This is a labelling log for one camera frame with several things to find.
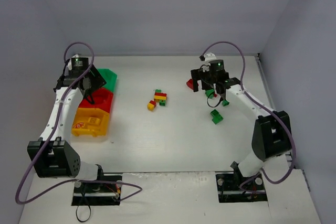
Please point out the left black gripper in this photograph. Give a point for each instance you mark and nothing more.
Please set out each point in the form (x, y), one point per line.
(92, 83)

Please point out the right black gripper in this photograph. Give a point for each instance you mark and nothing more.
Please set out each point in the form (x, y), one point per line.
(200, 76)

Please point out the red rounded lego brick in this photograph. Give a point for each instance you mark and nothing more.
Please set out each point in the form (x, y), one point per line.
(189, 83)

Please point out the green double lego brick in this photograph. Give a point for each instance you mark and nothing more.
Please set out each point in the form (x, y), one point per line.
(216, 116)

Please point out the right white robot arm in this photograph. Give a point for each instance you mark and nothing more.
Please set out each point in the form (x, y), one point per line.
(270, 135)

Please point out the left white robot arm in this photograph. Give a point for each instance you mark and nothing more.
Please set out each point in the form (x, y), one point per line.
(52, 155)

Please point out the green plastic bin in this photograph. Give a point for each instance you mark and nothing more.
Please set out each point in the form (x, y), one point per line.
(110, 77)

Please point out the red plastic bin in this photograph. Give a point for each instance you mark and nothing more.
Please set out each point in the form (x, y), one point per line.
(102, 100)

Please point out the green rounded lego brick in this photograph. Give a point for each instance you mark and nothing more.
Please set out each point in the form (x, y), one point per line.
(210, 93)

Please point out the small green lego brick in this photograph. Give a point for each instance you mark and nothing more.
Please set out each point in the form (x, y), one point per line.
(225, 103)

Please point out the yellow plastic bin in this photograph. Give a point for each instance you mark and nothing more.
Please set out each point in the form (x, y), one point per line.
(90, 121)

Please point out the stacked multicolor lego block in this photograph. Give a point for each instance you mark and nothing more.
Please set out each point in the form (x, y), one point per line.
(160, 97)

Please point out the yellow red lego block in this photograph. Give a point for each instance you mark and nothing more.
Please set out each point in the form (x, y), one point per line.
(151, 105)

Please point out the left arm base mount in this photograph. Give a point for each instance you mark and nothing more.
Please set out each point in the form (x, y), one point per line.
(98, 194)

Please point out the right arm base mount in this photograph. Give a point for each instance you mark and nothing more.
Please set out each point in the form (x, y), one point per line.
(232, 189)

